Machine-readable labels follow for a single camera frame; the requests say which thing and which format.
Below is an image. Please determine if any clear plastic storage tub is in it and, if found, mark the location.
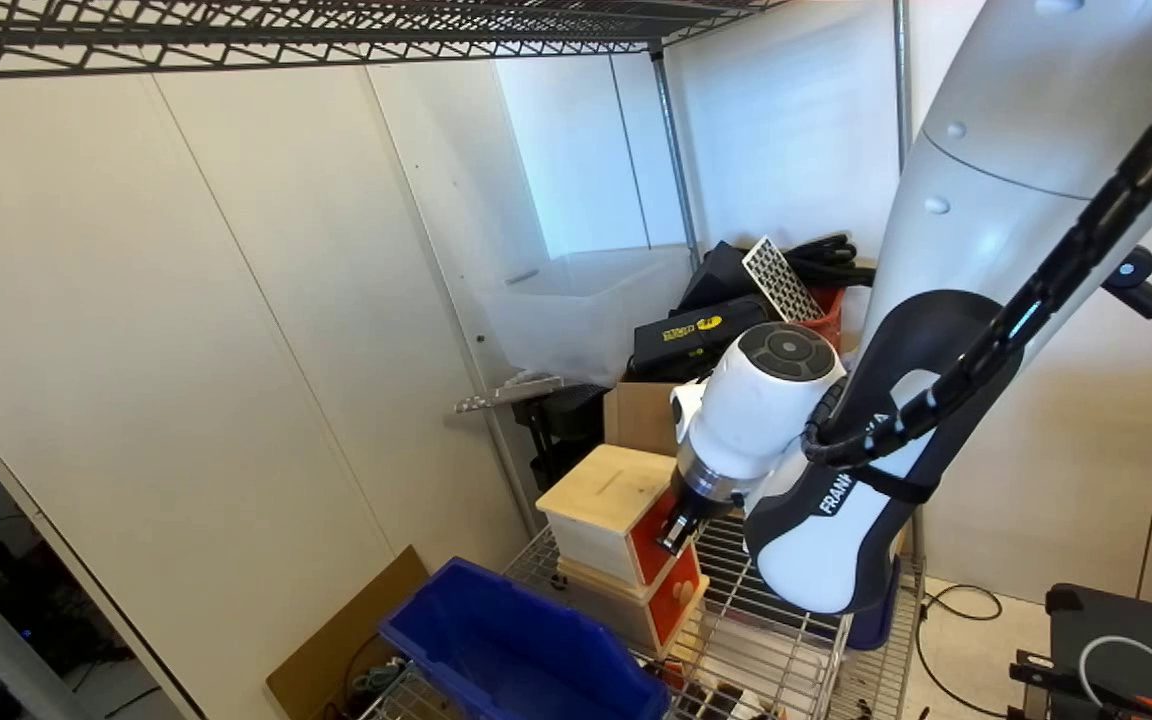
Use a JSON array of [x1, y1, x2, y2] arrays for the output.
[[483, 249, 687, 382]]

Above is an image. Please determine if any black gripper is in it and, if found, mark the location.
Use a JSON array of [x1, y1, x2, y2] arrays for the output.
[[660, 484, 727, 552]]

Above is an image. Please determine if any red bottom drawer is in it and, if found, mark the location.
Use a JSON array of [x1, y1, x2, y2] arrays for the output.
[[647, 552, 706, 645]]

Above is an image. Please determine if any wire shelf rack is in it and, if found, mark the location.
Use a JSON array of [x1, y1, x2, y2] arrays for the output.
[[361, 519, 914, 720]]

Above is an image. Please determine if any blue plastic bin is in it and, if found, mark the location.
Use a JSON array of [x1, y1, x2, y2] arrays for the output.
[[380, 558, 670, 720]]

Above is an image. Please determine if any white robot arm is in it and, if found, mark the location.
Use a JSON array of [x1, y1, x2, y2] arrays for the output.
[[656, 0, 1152, 615]]

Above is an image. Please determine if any black bag yellow logo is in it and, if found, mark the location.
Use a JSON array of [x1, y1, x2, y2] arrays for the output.
[[623, 295, 771, 378]]

